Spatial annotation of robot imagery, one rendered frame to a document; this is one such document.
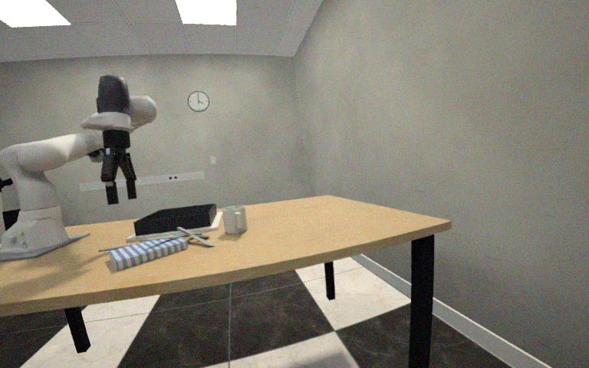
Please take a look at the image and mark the blue and white checkered towel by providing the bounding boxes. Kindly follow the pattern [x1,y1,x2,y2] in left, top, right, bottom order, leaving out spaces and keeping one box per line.
[109,238,188,271]

